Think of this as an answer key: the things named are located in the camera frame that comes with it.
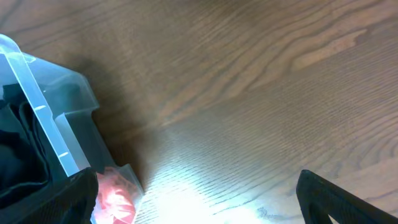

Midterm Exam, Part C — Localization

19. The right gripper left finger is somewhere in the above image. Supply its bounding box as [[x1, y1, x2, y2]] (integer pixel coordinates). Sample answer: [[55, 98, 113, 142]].
[[1, 168, 99, 224]]

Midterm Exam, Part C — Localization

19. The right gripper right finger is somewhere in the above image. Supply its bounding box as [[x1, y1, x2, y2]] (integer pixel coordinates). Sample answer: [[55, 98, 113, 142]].
[[296, 170, 397, 224]]

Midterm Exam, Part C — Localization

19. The pink cloth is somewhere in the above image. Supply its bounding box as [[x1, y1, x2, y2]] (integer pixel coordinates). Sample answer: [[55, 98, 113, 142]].
[[94, 167, 137, 224]]

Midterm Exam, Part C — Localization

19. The black garment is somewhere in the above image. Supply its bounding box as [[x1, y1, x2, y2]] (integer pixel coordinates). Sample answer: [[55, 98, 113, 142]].
[[1, 84, 52, 208]]

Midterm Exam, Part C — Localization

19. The clear plastic storage bin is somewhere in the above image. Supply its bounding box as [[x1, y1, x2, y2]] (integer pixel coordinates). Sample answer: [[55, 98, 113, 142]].
[[1, 35, 144, 221]]

